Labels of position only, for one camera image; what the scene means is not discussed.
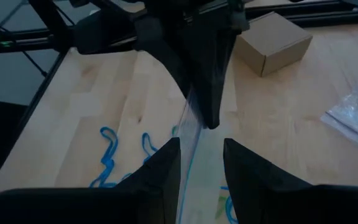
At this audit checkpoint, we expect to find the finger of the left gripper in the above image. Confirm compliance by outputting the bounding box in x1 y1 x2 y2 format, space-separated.
135 17 195 100
178 18 237 130

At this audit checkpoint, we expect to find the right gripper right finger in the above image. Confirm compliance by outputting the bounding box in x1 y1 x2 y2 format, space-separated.
223 139 358 224

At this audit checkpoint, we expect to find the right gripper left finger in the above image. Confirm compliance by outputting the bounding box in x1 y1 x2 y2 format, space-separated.
0 138 181 224

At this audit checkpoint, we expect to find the clear plastic zip bag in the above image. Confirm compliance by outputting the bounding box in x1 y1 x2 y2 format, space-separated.
320 65 358 153
175 83 233 224

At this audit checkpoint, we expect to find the green rubber band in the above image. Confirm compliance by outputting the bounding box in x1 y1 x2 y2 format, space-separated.
215 195 227 219

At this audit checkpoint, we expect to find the small cardboard box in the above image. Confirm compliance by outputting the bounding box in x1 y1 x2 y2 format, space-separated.
233 11 313 78

